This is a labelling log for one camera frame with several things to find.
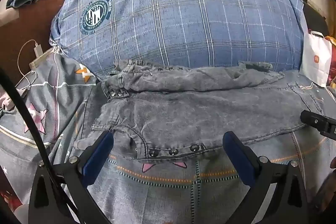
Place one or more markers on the white power bank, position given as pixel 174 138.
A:
pixel 38 50

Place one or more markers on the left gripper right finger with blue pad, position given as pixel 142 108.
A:
pixel 288 203

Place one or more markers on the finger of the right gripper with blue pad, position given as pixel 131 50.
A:
pixel 325 125

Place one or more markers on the brown wooden headboard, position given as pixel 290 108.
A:
pixel 20 29

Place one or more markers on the blue plaid pillow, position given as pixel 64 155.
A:
pixel 189 33

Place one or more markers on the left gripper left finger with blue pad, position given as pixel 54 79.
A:
pixel 64 198

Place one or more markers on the grey denim pants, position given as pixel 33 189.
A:
pixel 168 113

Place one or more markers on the white paper shopping bag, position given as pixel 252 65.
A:
pixel 316 58

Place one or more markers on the grey patterned bed sheet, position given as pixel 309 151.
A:
pixel 43 116

